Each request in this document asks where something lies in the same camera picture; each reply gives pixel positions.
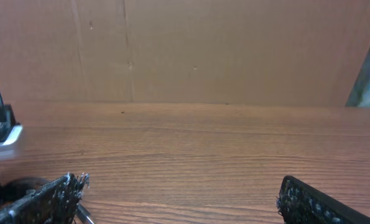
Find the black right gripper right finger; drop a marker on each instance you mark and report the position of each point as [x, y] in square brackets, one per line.
[300, 203]

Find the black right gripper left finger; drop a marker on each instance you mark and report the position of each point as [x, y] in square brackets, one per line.
[37, 201]

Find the brown cardboard backboard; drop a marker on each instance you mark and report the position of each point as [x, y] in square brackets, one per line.
[268, 53]

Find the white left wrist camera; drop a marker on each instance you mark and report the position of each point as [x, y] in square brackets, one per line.
[10, 133]

